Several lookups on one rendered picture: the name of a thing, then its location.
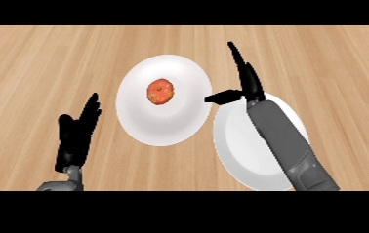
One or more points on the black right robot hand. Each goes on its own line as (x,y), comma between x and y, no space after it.
(252,81)

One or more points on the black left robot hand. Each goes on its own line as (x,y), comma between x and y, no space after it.
(73,139)

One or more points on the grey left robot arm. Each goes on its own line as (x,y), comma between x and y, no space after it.
(67,182)

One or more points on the white round plate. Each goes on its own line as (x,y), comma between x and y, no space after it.
(240,146)
(166,120)

